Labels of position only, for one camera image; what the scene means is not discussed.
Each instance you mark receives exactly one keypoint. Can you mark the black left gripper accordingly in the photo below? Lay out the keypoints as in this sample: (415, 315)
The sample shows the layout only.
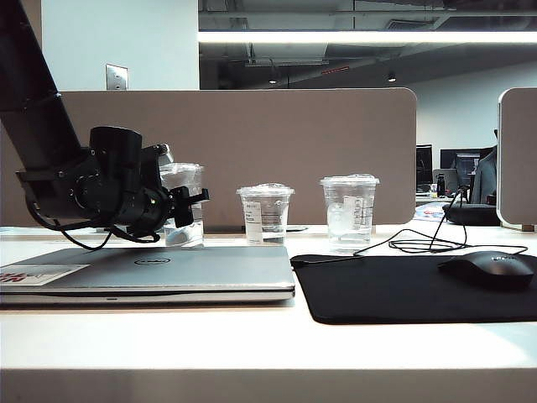
(144, 212)

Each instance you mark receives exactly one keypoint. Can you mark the clear cup with siren logo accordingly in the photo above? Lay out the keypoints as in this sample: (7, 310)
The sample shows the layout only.
(184, 176)

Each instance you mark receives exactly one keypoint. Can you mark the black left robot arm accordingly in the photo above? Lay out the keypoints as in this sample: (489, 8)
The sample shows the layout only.
(38, 109)

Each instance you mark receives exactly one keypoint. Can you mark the small clear cup white label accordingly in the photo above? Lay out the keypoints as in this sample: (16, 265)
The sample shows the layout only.
(268, 212)

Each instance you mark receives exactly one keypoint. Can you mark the silver Dell laptop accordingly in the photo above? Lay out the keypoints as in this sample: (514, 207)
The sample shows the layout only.
(168, 273)

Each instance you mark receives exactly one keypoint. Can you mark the clear plastic cup with ice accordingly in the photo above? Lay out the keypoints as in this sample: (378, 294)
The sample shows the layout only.
(348, 218)

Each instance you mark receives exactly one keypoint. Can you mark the wide brown desk partition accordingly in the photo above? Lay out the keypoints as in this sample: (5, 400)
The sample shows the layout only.
(272, 134)

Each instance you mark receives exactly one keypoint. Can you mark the red ceiling sign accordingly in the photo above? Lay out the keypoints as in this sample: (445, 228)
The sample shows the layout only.
(335, 70)

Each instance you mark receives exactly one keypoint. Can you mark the black mouse pad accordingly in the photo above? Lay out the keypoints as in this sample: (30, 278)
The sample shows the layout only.
(398, 289)

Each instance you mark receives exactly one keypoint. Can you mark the white ceiling light strip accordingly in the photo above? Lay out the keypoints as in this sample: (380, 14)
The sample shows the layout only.
(356, 37)

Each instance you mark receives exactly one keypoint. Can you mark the black ceiling spotlight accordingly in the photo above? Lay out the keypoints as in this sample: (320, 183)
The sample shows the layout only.
(392, 77)

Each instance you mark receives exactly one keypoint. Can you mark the slim black monitor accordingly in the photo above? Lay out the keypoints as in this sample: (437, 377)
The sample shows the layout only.
(424, 163)

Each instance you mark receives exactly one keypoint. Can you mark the colourful magazine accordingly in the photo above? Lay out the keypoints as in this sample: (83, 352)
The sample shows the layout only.
(428, 212)

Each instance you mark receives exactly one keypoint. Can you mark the dark bottle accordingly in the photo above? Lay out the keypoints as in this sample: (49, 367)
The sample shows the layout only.
(440, 187)

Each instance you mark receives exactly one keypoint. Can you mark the wide black monitor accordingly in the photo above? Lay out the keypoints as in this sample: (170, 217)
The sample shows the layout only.
(455, 161)

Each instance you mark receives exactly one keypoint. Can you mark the black soft pouch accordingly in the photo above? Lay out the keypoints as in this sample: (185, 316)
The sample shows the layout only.
(474, 215)

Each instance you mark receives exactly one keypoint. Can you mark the grey office chair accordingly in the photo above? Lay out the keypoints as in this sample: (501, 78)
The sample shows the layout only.
(486, 180)

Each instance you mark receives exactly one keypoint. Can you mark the black computer mouse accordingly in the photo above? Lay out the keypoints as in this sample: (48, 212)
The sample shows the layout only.
(491, 268)

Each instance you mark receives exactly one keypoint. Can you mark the narrow brown desk partition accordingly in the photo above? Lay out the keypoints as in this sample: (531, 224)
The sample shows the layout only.
(520, 159)

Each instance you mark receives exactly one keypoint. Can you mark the metal wall switch plate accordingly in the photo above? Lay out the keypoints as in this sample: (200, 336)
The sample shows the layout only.
(116, 76)

